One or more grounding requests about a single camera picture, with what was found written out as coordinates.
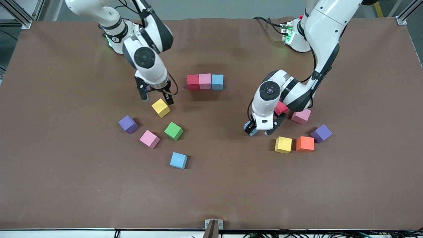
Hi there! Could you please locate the light blue foam cube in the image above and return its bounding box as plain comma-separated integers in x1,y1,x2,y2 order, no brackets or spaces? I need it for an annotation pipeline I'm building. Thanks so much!
211,74,224,90
170,152,188,170
244,121,260,137

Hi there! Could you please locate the yellow foam cube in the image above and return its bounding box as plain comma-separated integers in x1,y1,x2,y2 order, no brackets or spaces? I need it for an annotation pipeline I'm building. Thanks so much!
275,136,293,154
151,98,171,118

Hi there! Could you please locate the red foam cube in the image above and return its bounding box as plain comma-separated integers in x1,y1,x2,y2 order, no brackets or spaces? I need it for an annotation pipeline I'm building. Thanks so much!
187,74,200,91
275,101,289,116

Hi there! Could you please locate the pink foam cube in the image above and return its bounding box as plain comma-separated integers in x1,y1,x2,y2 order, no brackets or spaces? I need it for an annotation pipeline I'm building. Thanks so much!
199,73,212,90
291,108,312,125
139,130,161,149

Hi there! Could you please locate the green foam cube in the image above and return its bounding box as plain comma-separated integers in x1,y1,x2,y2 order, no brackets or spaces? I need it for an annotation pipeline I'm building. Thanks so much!
164,122,184,141

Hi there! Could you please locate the purple foam cube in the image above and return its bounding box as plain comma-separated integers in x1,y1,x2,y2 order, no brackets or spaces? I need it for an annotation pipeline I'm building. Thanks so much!
118,115,139,134
310,124,333,143

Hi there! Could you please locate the orange foam cube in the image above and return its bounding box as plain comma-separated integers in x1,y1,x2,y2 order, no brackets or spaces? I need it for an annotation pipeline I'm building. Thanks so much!
296,136,315,153

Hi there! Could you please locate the base connector box green light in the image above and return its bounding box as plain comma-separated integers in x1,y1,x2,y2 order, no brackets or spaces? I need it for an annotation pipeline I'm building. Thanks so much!
126,22,143,37
281,22,294,45

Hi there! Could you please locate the brown table mat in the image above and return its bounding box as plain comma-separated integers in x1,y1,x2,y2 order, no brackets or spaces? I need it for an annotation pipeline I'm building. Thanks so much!
0,17,423,230

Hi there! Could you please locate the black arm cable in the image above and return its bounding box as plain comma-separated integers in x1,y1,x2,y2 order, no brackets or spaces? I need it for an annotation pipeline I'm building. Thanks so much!
116,0,179,97
246,46,323,124

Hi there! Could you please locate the metal mount bracket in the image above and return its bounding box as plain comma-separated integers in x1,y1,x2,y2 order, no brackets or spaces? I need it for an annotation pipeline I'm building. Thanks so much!
204,219,224,238

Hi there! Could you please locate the black base cable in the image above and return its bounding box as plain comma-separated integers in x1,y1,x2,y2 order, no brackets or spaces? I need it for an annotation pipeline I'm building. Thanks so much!
253,17,285,35

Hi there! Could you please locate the aluminium frame post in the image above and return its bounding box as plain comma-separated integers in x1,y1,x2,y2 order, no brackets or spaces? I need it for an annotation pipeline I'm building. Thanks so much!
0,0,45,29
388,0,423,25

